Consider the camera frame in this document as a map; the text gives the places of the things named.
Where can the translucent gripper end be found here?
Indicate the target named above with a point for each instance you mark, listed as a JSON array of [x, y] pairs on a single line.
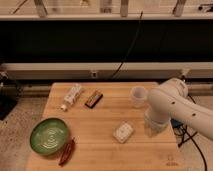
[[152, 129]]

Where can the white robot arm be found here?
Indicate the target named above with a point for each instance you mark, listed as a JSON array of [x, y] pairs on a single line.
[[168, 101]]

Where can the blue connector box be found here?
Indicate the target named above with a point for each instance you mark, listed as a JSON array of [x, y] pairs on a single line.
[[176, 124]]

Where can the white square packet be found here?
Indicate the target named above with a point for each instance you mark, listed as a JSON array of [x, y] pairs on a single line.
[[123, 132]]

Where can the translucent plastic cup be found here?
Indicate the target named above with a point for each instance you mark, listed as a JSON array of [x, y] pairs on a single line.
[[138, 96]]

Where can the brown chocolate bar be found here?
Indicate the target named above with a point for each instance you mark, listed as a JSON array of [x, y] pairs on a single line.
[[93, 99]]

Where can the white plastic bottle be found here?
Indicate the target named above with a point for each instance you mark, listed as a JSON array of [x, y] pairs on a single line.
[[71, 97]]

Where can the black equipment at left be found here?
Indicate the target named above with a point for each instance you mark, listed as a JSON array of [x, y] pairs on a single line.
[[9, 94]]

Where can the wall power outlet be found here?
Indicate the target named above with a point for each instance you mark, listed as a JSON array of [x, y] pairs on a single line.
[[94, 74]]

